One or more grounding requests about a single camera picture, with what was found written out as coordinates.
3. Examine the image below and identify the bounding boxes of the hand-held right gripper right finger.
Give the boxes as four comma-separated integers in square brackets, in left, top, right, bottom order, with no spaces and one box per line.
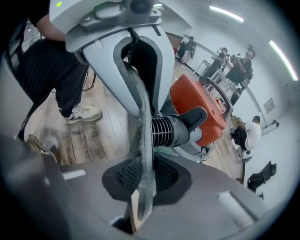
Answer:
[145,154,270,239]

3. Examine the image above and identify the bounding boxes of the red and green vacuum cleaner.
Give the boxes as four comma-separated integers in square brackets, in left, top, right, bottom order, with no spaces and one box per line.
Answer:
[151,74,234,163]

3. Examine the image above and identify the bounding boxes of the grey tripod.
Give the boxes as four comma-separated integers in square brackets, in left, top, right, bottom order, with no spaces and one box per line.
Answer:
[261,119,280,137]

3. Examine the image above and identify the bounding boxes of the person's left beige sneaker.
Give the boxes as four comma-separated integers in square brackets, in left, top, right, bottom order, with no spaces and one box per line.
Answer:
[59,104,103,126]

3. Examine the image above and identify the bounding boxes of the person's black trousers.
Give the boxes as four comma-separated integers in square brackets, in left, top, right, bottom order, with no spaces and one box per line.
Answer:
[13,38,91,118]

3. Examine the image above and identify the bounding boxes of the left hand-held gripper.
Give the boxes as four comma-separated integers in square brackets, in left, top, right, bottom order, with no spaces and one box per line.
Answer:
[49,0,163,118]

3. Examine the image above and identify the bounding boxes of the white table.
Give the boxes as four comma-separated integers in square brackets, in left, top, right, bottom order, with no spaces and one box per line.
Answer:
[194,60,227,83]

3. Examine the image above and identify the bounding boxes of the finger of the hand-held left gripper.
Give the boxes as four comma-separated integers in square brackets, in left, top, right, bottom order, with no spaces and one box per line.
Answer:
[139,24,176,114]

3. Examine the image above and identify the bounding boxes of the ceiling light strip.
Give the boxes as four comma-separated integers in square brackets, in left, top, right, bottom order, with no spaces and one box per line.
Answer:
[269,40,300,82]
[209,5,245,23]

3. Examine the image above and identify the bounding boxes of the person's left forearm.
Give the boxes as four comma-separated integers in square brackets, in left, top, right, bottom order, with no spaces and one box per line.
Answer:
[36,14,67,43]

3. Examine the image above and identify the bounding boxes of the person's black printed t-shirt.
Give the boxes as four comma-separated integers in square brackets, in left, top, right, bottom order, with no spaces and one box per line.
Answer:
[28,0,51,28]

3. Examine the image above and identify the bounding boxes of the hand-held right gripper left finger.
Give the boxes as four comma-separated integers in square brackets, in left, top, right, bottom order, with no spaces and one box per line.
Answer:
[60,151,143,236]

